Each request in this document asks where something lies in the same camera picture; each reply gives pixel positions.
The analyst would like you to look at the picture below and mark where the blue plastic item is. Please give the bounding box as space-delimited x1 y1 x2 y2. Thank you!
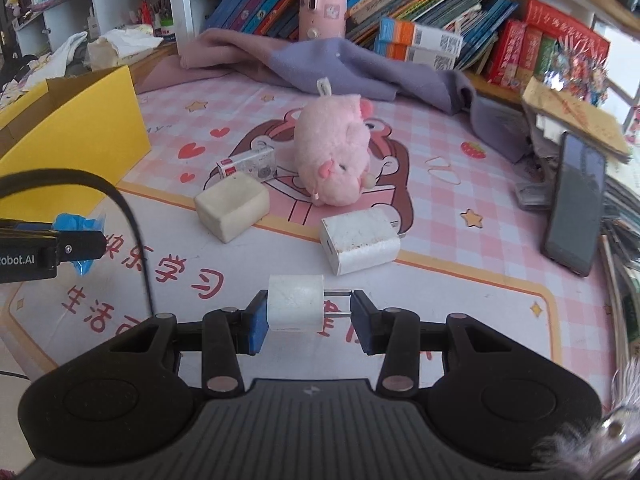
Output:
14 211 109 276

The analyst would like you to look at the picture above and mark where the small white plug charger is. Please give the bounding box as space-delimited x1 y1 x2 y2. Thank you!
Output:
267 274 352 333

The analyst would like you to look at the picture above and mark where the large white charger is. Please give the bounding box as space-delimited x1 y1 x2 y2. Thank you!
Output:
319 208 401 276

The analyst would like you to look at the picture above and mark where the beige foam cube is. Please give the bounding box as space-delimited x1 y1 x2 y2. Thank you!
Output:
194 172 270 244

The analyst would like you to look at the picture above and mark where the pink plush pig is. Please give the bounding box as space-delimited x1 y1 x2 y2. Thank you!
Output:
294 77 374 207

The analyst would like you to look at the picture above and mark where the yellow cardboard box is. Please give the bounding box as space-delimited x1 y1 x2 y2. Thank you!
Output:
0 64 152 224

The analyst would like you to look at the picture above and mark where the pink illustrated desk mat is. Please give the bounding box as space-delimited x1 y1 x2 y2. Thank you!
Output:
1 69 564 377

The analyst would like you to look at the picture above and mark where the pink checkered tablecloth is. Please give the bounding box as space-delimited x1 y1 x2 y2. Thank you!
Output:
1 74 614 404

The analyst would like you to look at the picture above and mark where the pile of clothes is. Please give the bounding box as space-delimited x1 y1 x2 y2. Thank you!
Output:
1 32 89 108

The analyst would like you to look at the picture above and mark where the black smartphone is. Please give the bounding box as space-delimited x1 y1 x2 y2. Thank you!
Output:
541 132 606 278

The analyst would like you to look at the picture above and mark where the purple pink cloth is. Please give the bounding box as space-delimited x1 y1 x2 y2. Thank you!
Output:
179 27 532 164

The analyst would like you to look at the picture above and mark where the stack of books and papers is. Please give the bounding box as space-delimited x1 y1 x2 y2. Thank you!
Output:
514 75 640 376

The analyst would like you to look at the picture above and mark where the brown paper envelope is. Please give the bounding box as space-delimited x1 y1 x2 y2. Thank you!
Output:
522 78 632 164

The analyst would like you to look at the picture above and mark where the orange white small box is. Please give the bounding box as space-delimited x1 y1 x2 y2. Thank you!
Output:
373 18 463 70

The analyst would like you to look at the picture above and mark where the red boxed book set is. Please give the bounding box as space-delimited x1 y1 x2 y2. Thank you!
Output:
485 0 610 106

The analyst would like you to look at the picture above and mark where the white bookshelf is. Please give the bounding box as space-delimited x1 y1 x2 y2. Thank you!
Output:
0 0 640 61

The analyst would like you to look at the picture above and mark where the black cable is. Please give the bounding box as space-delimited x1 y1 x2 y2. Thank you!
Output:
0 168 158 322

